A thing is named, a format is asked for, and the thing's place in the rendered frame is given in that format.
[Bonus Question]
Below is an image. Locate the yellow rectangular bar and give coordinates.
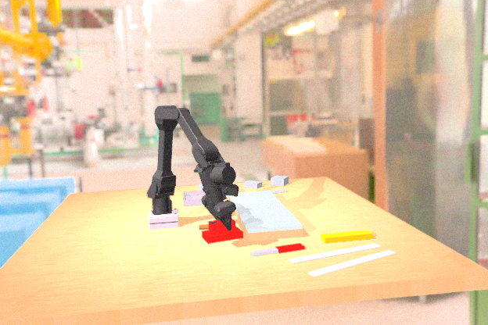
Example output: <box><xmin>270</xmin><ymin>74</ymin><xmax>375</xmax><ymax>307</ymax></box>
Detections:
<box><xmin>321</xmin><ymin>230</ymin><xmax>373</xmax><ymax>244</ymax></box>

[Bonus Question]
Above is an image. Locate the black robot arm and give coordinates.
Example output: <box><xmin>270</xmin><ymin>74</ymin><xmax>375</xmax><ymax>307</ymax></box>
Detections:
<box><xmin>147</xmin><ymin>105</ymin><xmax>239</xmax><ymax>215</ymax></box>

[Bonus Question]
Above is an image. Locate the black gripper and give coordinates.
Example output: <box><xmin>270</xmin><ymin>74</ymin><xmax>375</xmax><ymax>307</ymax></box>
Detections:
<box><xmin>201</xmin><ymin>184</ymin><xmax>236</xmax><ymax>230</ymax></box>

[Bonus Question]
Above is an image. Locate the white flat strip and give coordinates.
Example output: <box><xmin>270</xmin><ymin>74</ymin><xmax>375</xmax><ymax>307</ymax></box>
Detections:
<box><xmin>309</xmin><ymin>250</ymin><xmax>396</xmax><ymax>277</ymax></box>
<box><xmin>289</xmin><ymin>244</ymin><xmax>382</xmax><ymax>264</ymax></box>

